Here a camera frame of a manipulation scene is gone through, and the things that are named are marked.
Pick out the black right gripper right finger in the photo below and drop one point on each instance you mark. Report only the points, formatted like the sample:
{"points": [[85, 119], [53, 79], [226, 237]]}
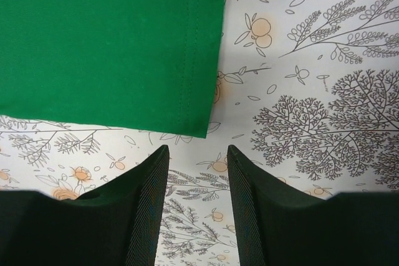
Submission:
{"points": [[277, 224]]}

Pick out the green t shirt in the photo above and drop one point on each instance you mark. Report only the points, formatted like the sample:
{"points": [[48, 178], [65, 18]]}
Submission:
{"points": [[141, 64]]}

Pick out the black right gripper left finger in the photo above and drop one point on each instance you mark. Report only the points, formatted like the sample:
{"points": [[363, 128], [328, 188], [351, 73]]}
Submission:
{"points": [[117, 223]]}

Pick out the floral table cloth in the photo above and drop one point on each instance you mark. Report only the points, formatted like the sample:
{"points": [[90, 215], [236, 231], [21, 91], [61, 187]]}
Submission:
{"points": [[306, 89]]}

